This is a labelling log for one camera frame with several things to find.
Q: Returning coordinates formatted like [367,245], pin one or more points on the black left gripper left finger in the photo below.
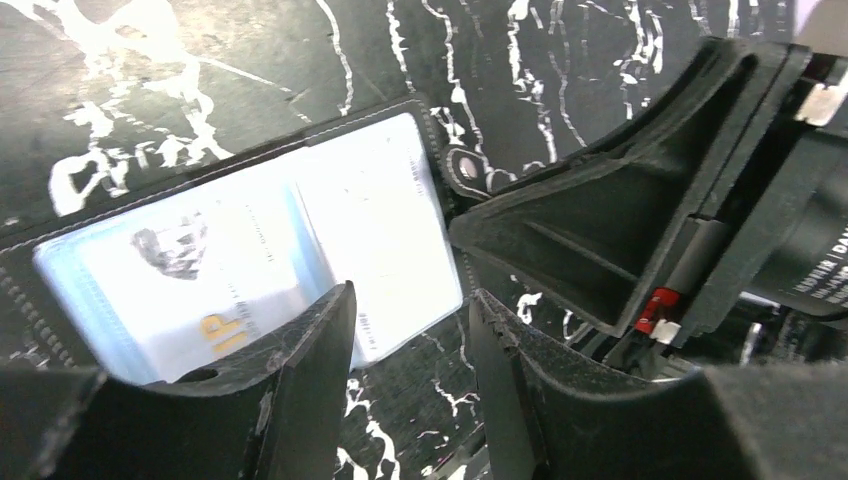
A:
[272,410]

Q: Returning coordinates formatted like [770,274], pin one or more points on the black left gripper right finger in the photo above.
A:
[551,413]

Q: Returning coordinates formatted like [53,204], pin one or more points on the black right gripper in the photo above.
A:
[716,190]

